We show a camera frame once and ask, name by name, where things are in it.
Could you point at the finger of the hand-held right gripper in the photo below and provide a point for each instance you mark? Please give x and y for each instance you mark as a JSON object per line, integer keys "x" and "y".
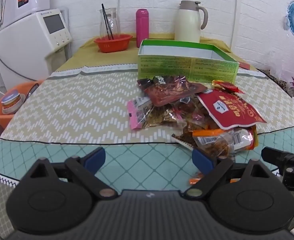
{"x": 274, "y": 155}

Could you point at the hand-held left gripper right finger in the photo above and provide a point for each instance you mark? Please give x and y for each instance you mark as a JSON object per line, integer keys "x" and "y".
{"x": 203, "y": 161}

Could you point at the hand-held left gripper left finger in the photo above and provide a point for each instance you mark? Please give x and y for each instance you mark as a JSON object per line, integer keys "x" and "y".
{"x": 95, "y": 159}

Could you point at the orange-edged clear snack packet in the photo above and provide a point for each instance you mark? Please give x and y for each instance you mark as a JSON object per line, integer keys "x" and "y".
{"x": 211, "y": 142}

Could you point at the dark red snack packet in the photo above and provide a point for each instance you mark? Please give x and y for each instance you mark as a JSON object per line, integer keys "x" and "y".
{"x": 171, "y": 91}

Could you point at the green cardboard box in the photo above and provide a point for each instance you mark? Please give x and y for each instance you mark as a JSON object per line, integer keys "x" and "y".
{"x": 186, "y": 67}

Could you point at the small orange snack packet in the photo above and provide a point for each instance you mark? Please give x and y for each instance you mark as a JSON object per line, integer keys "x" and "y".
{"x": 195, "y": 180}

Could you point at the white and red snack packet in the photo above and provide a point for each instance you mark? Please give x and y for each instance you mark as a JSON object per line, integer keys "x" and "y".
{"x": 243, "y": 140}

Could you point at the pile of brown snack packets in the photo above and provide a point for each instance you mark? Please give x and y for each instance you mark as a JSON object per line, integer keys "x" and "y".
{"x": 176, "y": 116}

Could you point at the chevron patterned tablecloth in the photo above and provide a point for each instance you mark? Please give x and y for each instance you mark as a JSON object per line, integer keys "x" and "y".
{"x": 74, "y": 110}

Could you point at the large red snack pouch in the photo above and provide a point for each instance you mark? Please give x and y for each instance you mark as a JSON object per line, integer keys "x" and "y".
{"x": 234, "y": 110}

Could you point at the pink-edged clear snack packet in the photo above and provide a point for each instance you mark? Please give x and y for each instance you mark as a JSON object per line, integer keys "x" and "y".
{"x": 137, "y": 115}

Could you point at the small red candy wrapper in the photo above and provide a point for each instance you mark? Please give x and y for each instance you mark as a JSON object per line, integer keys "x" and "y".
{"x": 225, "y": 85}

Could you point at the red envelope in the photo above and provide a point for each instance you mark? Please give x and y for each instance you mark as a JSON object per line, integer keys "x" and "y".
{"x": 244, "y": 65}

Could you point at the jar with grey lid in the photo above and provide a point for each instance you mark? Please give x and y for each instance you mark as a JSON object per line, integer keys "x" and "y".
{"x": 11, "y": 102}

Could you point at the red plastic basket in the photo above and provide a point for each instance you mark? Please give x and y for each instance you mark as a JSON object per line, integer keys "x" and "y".
{"x": 113, "y": 44}

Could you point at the white water dispenser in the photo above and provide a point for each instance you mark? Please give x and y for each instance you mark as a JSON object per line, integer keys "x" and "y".
{"x": 27, "y": 47}

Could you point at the cream thermos jug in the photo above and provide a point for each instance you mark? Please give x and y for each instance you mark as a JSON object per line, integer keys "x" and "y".
{"x": 188, "y": 25}

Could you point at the glass pitcher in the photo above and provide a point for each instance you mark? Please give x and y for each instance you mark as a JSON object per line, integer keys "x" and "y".
{"x": 114, "y": 22}

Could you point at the black straw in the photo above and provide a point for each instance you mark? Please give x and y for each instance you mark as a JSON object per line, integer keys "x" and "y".
{"x": 106, "y": 21}

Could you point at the pink bottle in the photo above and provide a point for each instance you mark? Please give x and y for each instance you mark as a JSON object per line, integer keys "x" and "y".
{"x": 142, "y": 27}

